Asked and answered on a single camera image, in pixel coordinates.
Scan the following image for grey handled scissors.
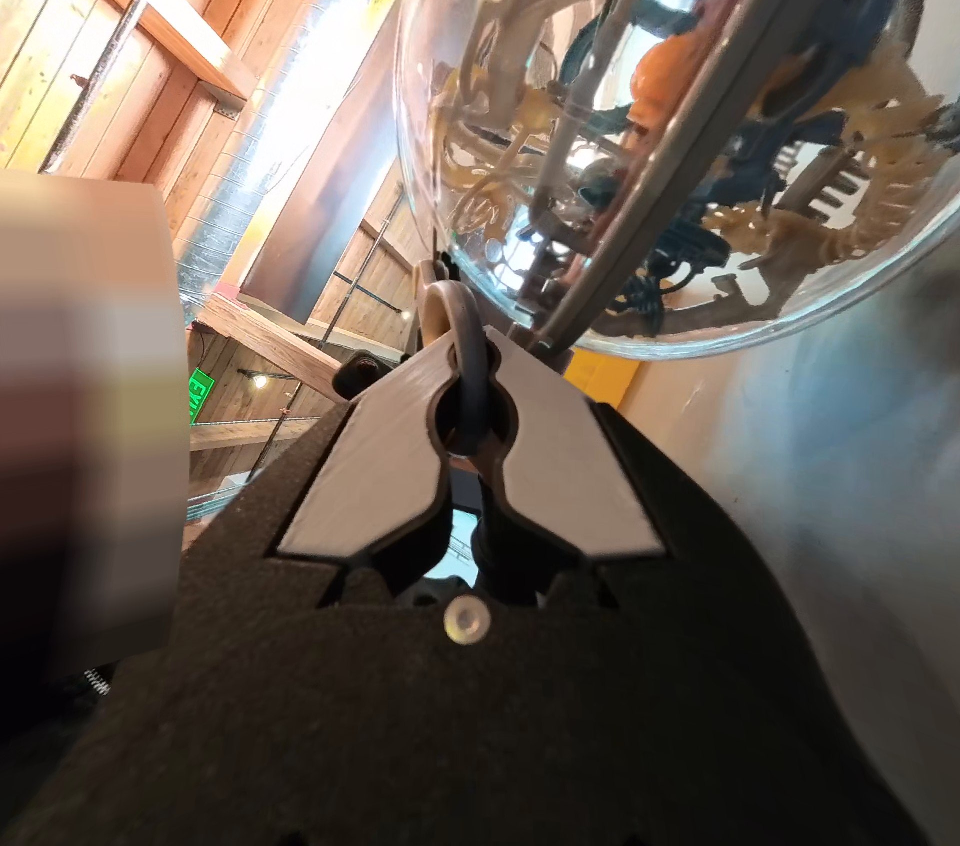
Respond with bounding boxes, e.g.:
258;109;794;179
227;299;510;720
414;216;526;487

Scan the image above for yellow plastic bin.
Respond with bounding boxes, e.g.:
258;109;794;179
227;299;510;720
562;345;644;412

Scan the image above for silver ventilation duct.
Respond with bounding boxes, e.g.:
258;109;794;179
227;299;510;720
172;0;429;307

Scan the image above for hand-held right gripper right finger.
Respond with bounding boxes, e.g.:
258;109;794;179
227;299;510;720
483;327;667;559

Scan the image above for clear maze puzzle ball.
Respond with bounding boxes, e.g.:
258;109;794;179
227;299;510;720
393;0;960;361

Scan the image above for green exit sign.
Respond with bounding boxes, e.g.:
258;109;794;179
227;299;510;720
187;368;219;427

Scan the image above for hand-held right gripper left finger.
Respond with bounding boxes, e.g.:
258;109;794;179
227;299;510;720
276;339;460;559

